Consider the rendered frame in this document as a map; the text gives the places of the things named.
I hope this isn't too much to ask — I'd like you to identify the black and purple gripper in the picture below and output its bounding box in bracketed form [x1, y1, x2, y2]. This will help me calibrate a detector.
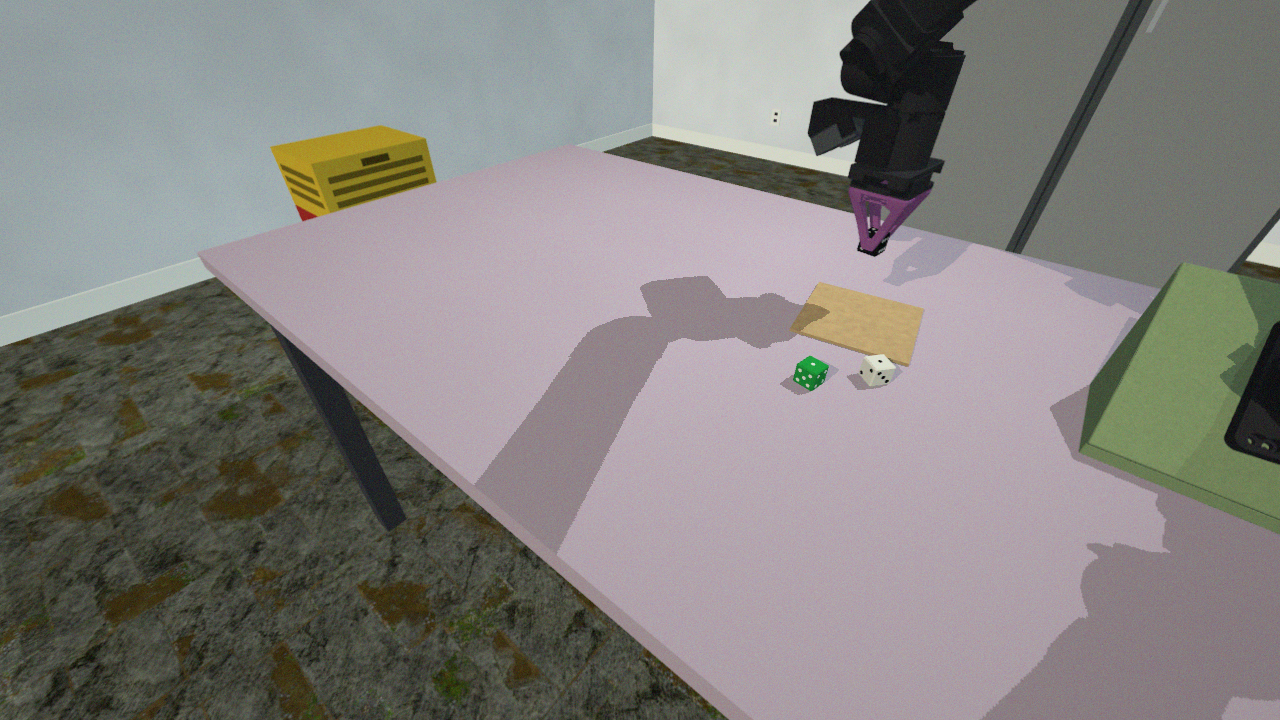
[849, 108, 946, 252]

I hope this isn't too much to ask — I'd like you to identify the tan square mat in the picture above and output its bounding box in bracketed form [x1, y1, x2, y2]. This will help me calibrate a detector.
[790, 282, 924, 366]

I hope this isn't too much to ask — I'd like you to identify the white die with black pips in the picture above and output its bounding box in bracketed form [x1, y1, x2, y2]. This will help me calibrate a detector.
[858, 354, 896, 386]

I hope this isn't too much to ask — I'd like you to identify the green die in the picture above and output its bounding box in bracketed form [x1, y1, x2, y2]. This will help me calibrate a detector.
[794, 356, 829, 391]

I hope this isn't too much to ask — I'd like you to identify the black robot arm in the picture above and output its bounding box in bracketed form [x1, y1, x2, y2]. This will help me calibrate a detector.
[808, 0, 1280, 465]

